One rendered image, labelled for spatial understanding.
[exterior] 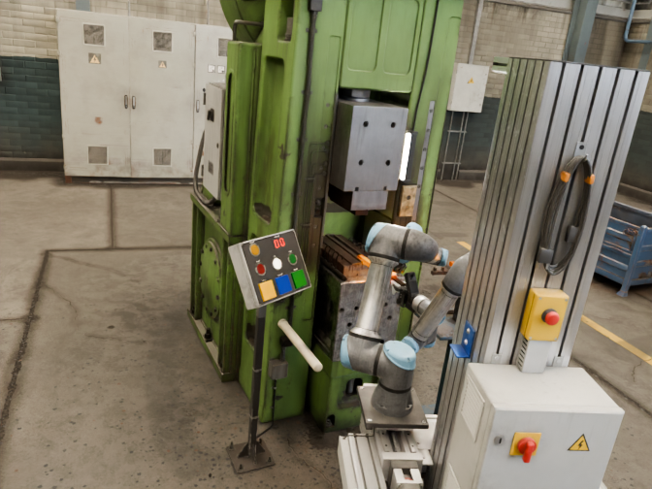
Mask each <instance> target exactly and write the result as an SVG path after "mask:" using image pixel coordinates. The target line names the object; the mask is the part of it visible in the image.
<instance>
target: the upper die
mask: <svg viewBox="0 0 652 489"><path fill-rule="evenodd" d="M387 195H388V190H387V191H386V190H384V189H383V191H357V190H355V191H342V190H340V189H338V188H337V187H336V186H334V185H332V184H331V183H329V189H328V197H330V198H331V199H333V200H335V201H336V202H338V203H339V204H341V205H343V206H344V207H346V208H347V209H349V210H351V211H362V210H385V209H386V202H387Z"/></svg>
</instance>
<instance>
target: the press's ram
mask: <svg viewBox="0 0 652 489"><path fill-rule="evenodd" d="M407 119H408V109H407V108H403V107H399V106H395V105H391V104H387V103H383V102H379V101H376V100H372V99H370V102H356V101H348V100H343V99H341V96H339V97H338V106H337V115H336V125H335V134H334V143H333V152H332V162H331V171H330V179H329V183H331V184H332V185H334V186H336V187H337V188H338V189H340V190H342V191H355V190H357V191H383V189H384V190H386V191H387V190H397V185H398V178H399V173H400V166H401V159H402V152H403V146H404V139H405V133H406V126H407Z"/></svg>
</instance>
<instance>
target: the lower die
mask: <svg viewBox="0 0 652 489"><path fill-rule="evenodd" d="M329 235H335V234H325V236H323V241H324V243H327V245H330V246H331V248H333V249H331V250H330V254H329V263H330V264H331V263H332V254H333V252H334V250H335V251H337V252H338V253H339V254H341V255H342V257H343V259H342V257H341V256H339V257H338V260H337V270H339V271H340V272H341V273H342V274H343V275H344V276H346V277H362V276H367V275H368V271H369V267H368V266H366V265H365V264H364V263H363V260H361V259H360V258H359V257H357V256H356V255H355V254H353V253H352V252H351V251H349V250H348V249H347V248H345V247H344V246H343V245H341V244H340V243H338V242H337V241H336V240H334V239H333V238H332V237H330V236H329ZM335 236H336V237H338V238H339V239H340V240H342V241H343V242H344V243H346V244H347V245H349V246H350V247H352V248H353V249H354V250H356V251H357V252H358V253H360V254H361V255H364V256H365V257H367V258H368V253H367V252H366V251H365V252H364V250H363V249H360V247H359V246H356V244H352V242H351V241H349V240H348V239H347V238H346V237H344V236H343V235H335ZM329 249H330V247H329V246H328V247H326V252H325V259H326V260H328V251H329ZM337 256H338V254H337V253H334V257H333V266H334V267H335V266H336V258H337ZM368 259H369V258H368ZM357 274H358V276H356V275H357Z"/></svg>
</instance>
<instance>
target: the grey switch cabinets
mask: <svg viewBox="0 0 652 489"><path fill-rule="evenodd" d="M55 9H56V27H57V44H58V63H59V80H60V99H61V116H62V139H63V152H64V170H65V181H66V183H71V182H78V183H152V184H193V176H194V169H195V164H196V159H197V154H198V149H199V145H200V142H201V139H202V135H203V132H204V130H205V112H206V105H203V99H204V93H206V83H210V82H223V83H225V79H226V78H225V75H226V70H227V46H228V42H229V41H232V36H233V32H232V30H231V28H230V27H223V26H214V25H206V24H197V23H188V22H180V21H171V20H163V19H154V18H145V17H136V16H120V15H111V14H103V13H94V12H86V11H77V10H68V9H59V8H55Z"/></svg>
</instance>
